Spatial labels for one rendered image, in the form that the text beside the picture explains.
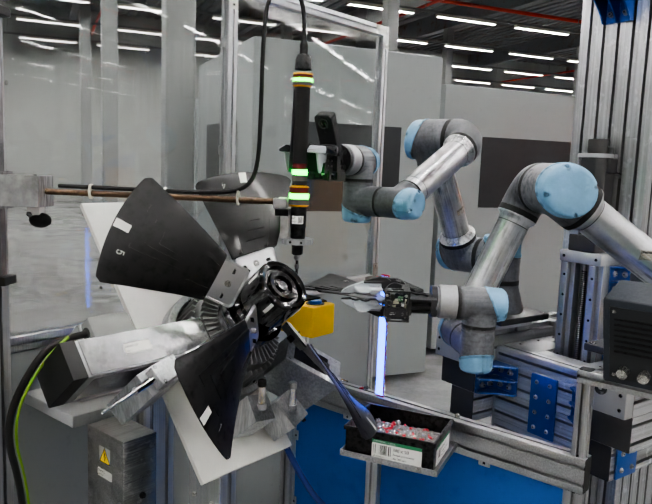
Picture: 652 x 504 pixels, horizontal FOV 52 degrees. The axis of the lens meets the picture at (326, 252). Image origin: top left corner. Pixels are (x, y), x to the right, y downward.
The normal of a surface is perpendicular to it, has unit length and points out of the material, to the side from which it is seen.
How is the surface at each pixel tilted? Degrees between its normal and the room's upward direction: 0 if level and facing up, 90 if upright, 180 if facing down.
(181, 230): 78
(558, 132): 90
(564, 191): 86
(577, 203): 86
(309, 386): 125
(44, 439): 90
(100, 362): 50
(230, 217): 54
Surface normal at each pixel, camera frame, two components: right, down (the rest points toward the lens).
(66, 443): 0.77, 0.11
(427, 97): 0.39, 0.14
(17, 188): -0.09, 0.13
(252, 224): -0.07, -0.54
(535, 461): -0.64, 0.07
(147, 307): 0.61, -0.55
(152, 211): 0.47, -0.15
